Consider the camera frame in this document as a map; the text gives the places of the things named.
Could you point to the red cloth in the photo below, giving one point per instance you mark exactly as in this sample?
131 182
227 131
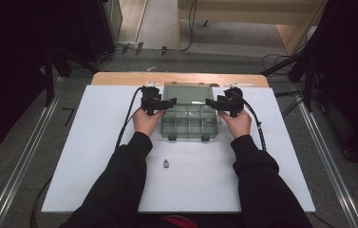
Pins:
179 221

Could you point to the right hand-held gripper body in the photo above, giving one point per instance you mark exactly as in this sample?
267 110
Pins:
233 101

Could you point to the dark table grommet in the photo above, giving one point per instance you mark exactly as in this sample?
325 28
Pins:
215 85

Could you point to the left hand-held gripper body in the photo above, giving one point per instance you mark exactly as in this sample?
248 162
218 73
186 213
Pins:
150 99

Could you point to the small grey adapter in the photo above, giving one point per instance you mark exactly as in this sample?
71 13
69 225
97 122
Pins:
166 163

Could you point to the black metal stand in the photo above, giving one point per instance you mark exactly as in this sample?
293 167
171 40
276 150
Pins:
308 88
49 82

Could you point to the white table board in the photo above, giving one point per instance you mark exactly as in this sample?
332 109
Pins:
88 142

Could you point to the black floor bracket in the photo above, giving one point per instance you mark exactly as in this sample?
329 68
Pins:
139 48
164 50
124 49

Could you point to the person's left hand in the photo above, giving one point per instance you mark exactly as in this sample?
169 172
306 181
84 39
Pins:
146 123

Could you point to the black curtain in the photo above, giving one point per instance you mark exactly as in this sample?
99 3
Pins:
9 63
350 63

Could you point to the light wooden furniture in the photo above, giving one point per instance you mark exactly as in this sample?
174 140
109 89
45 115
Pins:
246 14

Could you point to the person's right hand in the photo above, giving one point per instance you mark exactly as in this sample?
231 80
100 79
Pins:
238 125

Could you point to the white floor scrap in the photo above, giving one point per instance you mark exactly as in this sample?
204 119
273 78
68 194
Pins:
150 68

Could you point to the grey transparent compartment box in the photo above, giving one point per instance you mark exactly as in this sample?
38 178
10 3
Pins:
187 126

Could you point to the person's dark clothing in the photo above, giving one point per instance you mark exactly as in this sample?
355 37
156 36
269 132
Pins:
217 221

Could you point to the dark cabinet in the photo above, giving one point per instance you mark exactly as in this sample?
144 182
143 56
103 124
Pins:
99 28

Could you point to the aluminium floor rail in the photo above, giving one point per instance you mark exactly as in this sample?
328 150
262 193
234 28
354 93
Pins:
326 158
26 158

